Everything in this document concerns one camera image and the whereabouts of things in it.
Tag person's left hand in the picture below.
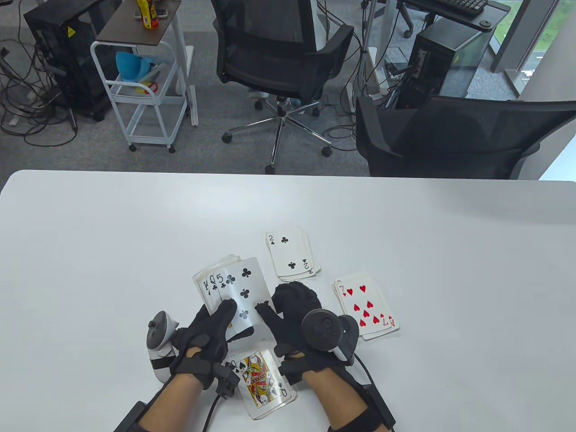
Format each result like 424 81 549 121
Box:
170 298 255 390

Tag person's right hand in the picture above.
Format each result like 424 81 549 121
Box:
254 283 358 378

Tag black clubs playing card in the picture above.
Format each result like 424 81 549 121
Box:
215 257 275 333

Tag pile of clubs cards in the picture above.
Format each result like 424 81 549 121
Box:
265 226 321 282

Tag deck of playing cards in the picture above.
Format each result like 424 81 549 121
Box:
193 254 275 336

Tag pile of hearts cards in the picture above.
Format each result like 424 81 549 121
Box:
333 271 400 340

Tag pile of spades cards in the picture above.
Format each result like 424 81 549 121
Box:
227 349 297 420

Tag person's right forearm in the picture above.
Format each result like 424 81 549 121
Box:
304 371 375 432

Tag person's left forearm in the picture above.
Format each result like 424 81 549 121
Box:
137 373 204 432

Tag black forearm sensor box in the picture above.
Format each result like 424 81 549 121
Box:
112 401 147 432
364 385 397 431

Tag grey white handheld controller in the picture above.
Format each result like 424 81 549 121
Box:
146 310 181 383
301 310 360 364

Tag black elastic armband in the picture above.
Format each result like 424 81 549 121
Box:
328 405 384 432

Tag black mesh office chair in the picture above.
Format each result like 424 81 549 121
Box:
355 95 576 180

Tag black chair with chrome base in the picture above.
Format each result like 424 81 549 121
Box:
210 0 355 175

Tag white rolling cart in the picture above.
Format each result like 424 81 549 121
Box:
90 40 189 153

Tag white metal stand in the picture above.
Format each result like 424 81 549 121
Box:
358 0 396 106

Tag black computer tower glass panel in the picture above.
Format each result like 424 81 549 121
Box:
396 20 495 109

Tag blue plastic funnel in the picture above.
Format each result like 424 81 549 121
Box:
116 51 151 83

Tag black chair leg with castor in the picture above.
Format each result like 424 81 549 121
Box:
398 7 439 39

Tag black computer tower yellow sticker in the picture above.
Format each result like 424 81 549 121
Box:
23 0 122 121

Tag white side table brown top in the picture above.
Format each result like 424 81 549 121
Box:
97 0 198 127

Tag black keyboard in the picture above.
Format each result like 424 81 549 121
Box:
421 0 489 18

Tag dark grey desk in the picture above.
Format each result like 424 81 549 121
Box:
396 0 511 30

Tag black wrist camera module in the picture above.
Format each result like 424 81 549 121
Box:
279 360 307 386
214 364 241 399

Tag black glove cable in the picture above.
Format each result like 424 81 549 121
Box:
353 353 377 388
202 396 221 432

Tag tangle of black floor cables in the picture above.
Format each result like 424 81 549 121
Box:
0 27 81 147

